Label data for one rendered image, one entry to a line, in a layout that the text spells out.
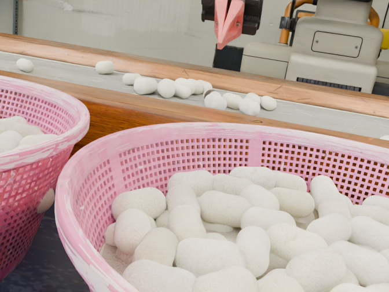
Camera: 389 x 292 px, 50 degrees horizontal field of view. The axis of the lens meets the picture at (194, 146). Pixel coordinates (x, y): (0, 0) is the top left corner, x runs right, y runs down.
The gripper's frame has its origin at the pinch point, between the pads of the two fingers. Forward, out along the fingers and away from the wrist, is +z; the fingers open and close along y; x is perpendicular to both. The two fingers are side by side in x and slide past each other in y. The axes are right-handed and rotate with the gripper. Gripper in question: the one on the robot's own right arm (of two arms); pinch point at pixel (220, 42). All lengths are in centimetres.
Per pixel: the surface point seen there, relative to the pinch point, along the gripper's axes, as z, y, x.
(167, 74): 2.5, -8.6, 6.7
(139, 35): -140, -79, 135
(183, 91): 14.4, -2.0, -3.8
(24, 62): 15.2, -24.5, -4.8
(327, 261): 42, 13, -27
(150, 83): 15.2, -6.2, -5.2
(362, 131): 14.6, 21.4, -2.8
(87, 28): -140, -115, 136
